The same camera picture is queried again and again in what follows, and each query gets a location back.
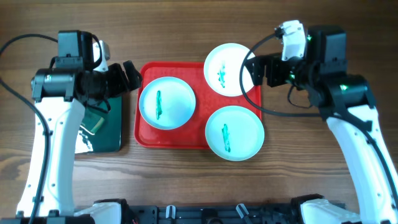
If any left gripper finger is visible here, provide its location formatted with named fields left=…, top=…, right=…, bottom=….
left=126, top=74, right=139, bottom=91
left=123, top=60, right=142, bottom=84

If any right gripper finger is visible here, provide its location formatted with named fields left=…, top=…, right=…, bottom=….
left=252, top=73, right=264, bottom=86
left=245, top=56, right=265, bottom=73

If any white plate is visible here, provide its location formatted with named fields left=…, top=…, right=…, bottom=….
left=203, top=43, right=249, bottom=97
left=139, top=77, right=197, bottom=130
left=205, top=106, right=265, bottom=161

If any yellow green sponge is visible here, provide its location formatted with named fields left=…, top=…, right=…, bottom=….
left=80, top=110, right=105, bottom=135

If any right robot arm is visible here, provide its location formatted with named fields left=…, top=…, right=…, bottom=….
left=241, top=21, right=397, bottom=223

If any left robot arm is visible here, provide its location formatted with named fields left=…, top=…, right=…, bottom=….
left=7, top=30, right=142, bottom=223

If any dark green water tray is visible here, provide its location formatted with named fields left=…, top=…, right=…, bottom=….
left=75, top=96, right=123, bottom=154

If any red plastic tray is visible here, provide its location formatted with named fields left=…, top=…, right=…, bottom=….
left=134, top=61, right=262, bottom=149

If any white plate top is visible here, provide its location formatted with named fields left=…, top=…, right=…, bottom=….
left=203, top=43, right=249, bottom=97

